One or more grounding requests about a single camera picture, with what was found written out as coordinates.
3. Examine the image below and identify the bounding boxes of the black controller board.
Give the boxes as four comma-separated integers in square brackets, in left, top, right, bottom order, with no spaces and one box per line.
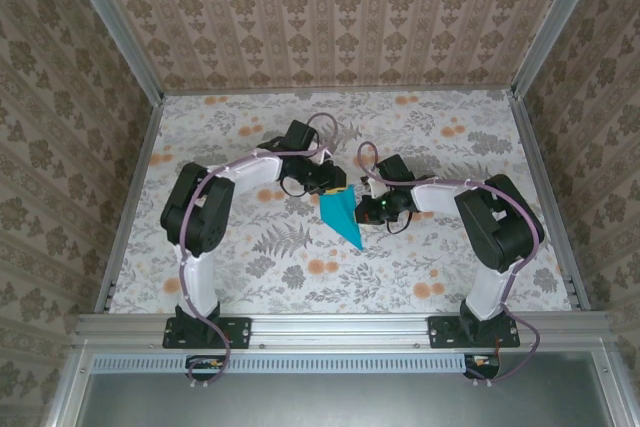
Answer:
[462,352,501,381]
[184,354,232,382]

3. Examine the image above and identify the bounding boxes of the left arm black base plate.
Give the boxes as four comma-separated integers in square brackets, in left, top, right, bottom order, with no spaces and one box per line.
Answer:
[162,315,252,351]

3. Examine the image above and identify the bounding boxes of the thin aluminium edge rail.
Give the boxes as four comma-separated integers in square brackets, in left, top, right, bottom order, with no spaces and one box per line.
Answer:
[162,86,516,97]

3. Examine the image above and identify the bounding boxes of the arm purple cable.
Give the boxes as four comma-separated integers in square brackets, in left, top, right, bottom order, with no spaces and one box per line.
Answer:
[357,141,546,388]
[177,113,337,391]

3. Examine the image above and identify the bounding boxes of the grey slotted cable duct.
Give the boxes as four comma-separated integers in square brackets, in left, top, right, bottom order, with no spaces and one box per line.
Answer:
[92,352,516,373]

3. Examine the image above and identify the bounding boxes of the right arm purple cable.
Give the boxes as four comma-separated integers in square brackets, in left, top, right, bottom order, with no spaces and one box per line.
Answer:
[357,141,546,388]

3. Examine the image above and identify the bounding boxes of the blue paper sheet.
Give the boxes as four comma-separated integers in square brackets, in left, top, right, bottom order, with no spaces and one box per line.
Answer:
[318,184,365,251]

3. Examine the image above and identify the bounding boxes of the aluminium side rail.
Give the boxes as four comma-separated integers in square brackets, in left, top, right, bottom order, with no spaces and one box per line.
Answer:
[94,96,166,313]
[509,91,591,311]

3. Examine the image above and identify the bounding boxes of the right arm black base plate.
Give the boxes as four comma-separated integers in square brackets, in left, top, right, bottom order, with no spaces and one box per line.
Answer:
[428,315,521,350]

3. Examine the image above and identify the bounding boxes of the aluminium frame post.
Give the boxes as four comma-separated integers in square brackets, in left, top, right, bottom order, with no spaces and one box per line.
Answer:
[509,0,609,98]
[57,0,166,101]

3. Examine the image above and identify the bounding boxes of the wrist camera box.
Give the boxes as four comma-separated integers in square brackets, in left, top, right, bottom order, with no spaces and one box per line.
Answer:
[286,119,331,156]
[359,154,410,196]

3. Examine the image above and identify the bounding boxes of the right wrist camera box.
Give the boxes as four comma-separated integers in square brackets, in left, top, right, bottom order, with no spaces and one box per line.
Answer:
[359,154,410,196]

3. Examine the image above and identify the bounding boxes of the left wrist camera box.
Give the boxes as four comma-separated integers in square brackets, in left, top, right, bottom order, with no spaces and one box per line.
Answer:
[286,119,331,156]

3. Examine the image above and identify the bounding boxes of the aluminium mounting rail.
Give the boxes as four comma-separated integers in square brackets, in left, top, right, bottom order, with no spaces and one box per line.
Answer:
[74,311,611,351]

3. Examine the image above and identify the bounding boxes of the floral patterned table covering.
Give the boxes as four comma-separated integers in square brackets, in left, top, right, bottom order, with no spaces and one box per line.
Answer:
[107,91,576,316]

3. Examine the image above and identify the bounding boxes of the grey metal panel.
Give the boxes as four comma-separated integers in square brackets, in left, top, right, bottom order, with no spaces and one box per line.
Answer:
[74,371,616,427]

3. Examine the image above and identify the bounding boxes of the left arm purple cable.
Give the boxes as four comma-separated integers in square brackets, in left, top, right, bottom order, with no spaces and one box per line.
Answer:
[177,113,337,391]

